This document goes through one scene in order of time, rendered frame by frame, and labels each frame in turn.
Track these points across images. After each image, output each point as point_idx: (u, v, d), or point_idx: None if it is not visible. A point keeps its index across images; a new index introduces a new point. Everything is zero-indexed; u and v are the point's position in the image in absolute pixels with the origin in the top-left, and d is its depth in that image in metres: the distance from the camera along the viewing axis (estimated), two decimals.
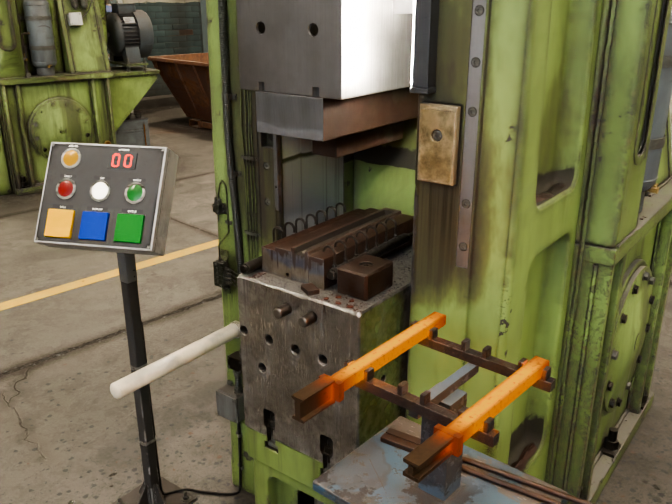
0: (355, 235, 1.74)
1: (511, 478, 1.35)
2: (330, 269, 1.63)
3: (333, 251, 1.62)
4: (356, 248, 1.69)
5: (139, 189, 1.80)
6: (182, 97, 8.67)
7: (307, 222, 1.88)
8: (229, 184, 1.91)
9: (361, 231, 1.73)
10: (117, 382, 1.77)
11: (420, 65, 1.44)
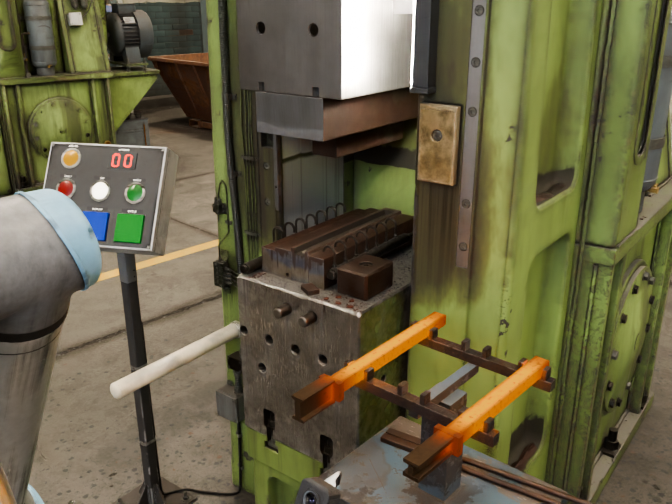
0: (355, 235, 1.74)
1: (511, 478, 1.35)
2: (330, 269, 1.63)
3: (333, 251, 1.62)
4: (356, 248, 1.69)
5: (139, 189, 1.80)
6: (182, 97, 8.67)
7: (307, 222, 1.88)
8: (229, 184, 1.91)
9: (361, 231, 1.73)
10: (117, 382, 1.77)
11: (420, 65, 1.44)
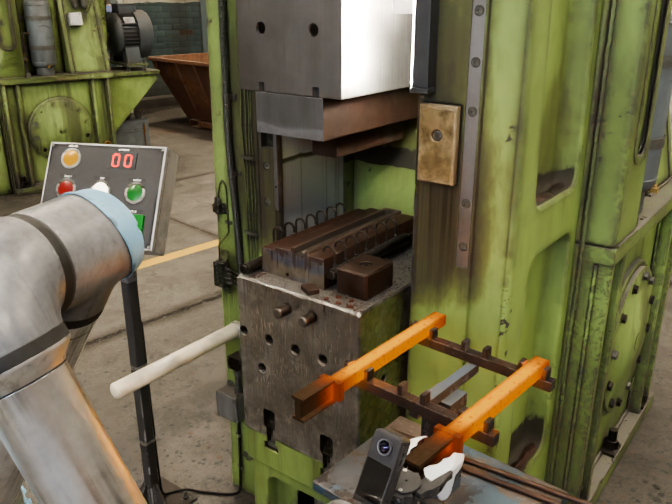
0: (355, 235, 1.74)
1: (511, 478, 1.35)
2: (330, 269, 1.63)
3: (333, 251, 1.62)
4: (356, 248, 1.69)
5: (139, 189, 1.80)
6: (182, 97, 8.67)
7: (307, 222, 1.88)
8: (229, 184, 1.91)
9: (361, 231, 1.73)
10: (117, 382, 1.77)
11: (420, 65, 1.44)
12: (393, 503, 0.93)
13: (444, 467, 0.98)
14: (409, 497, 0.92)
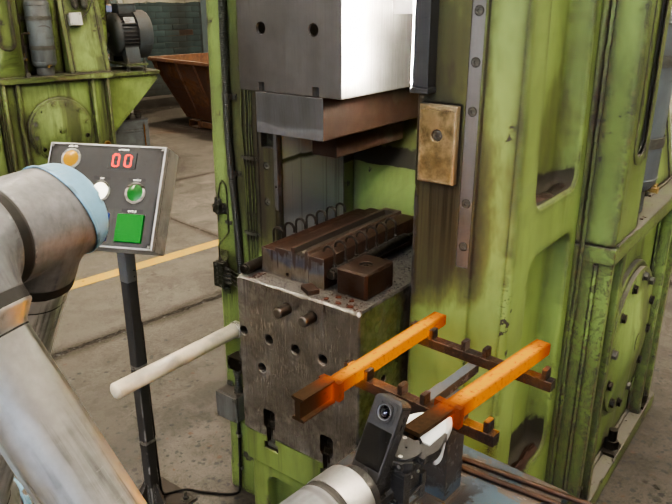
0: (355, 235, 1.74)
1: (511, 478, 1.35)
2: (330, 269, 1.63)
3: (333, 251, 1.62)
4: (356, 248, 1.69)
5: (139, 189, 1.80)
6: (182, 97, 8.67)
7: (307, 222, 1.88)
8: (229, 184, 1.91)
9: (361, 231, 1.73)
10: (117, 382, 1.77)
11: (420, 65, 1.44)
12: (393, 470, 0.91)
13: (438, 431, 0.97)
14: (409, 464, 0.91)
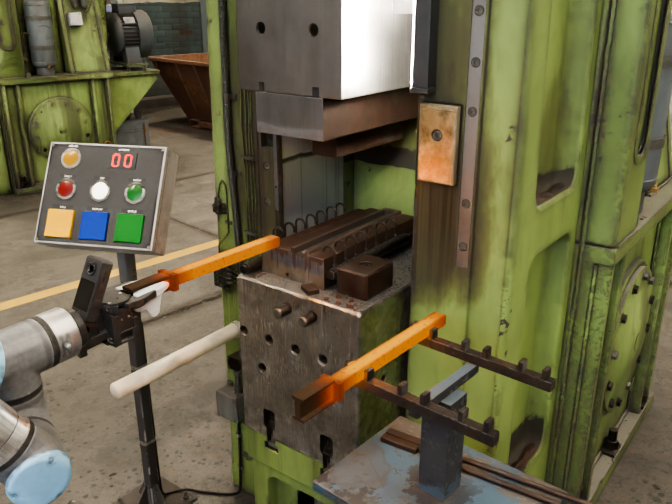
0: (355, 235, 1.74)
1: (511, 478, 1.35)
2: (330, 269, 1.63)
3: (333, 251, 1.62)
4: (356, 248, 1.69)
5: (139, 189, 1.80)
6: (182, 97, 8.67)
7: (307, 222, 1.88)
8: (229, 184, 1.91)
9: (361, 231, 1.73)
10: (117, 382, 1.77)
11: (420, 65, 1.44)
12: (104, 313, 1.21)
13: (149, 288, 1.28)
14: (115, 307, 1.21)
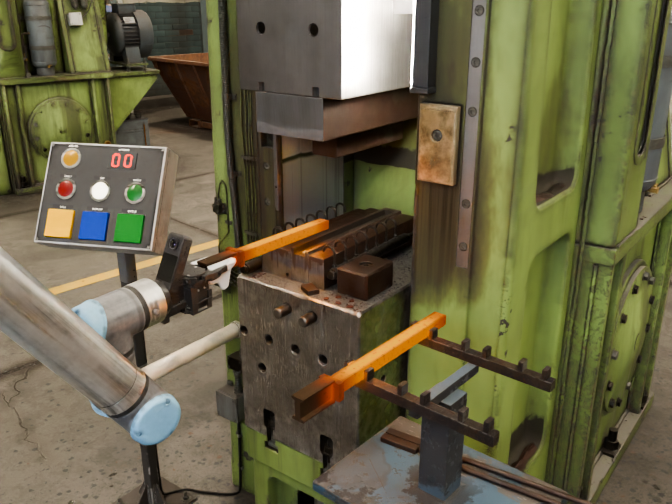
0: (355, 235, 1.74)
1: (511, 478, 1.35)
2: (330, 269, 1.63)
3: (333, 251, 1.62)
4: (356, 248, 1.69)
5: (139, 189, 1.80)
6: (182, 97, 8.67)
7: (307, 222, 1.88)
8: (229, 184, 1.91)
9: (361, 231, 1.73)
10: None
11: (420, 65, 1.44)
12: (183, 284, 1.35)
13: (221, 263, 1.42)
14: (194, 279, 1.35)
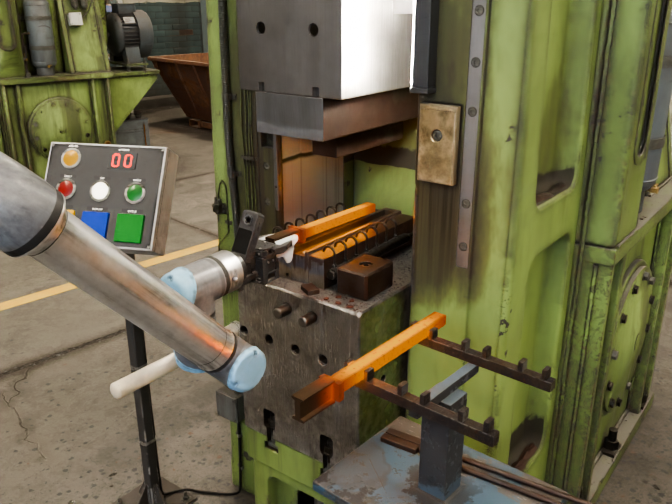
0: (355, 235, 1.74)
1: (511, 478, 1.35)
2: (330, 269, 1.63)
3: (333, 251, 1.62)
4: (356, 248, 1.69)
5: (139, 189, 1.80)
6: (182, 97, 8.67)
7: (307, 222, 1.88)
8: (229, 184, 1.91)
9: (361, 231, 1.73)
10: (117, 382, 1.77)
11: (420, 65, 1.44)
12: (256, 256, 1.51)
13: (286, 239, 1.57)
14: (265, 251, 1.50)
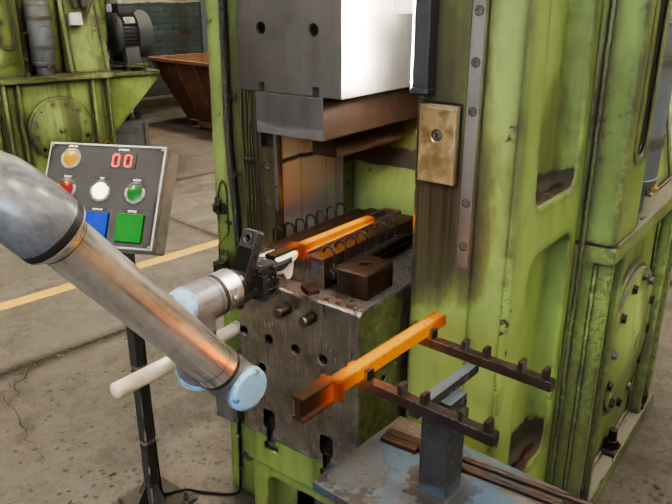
0: (355, 235, 1.74)
1: (511, 478, 1.35)
2: (330, 269, 1.63)
3: (333, 251, 1.62)
4: (356, 248, 1.69)
5: (139, 189, 1.80)
6: (182, 97, 8.67)
7: (307, 222, 1.88)
8: (229, 184, 1.91)
9: (361, 231, 1.73)
10: (117, 382, 1.77)
11: (420, 65, 1.44)
12: (256, 274, 1.52)
13: (286, 256, 1.59)
14: (265, 269, 1.52)
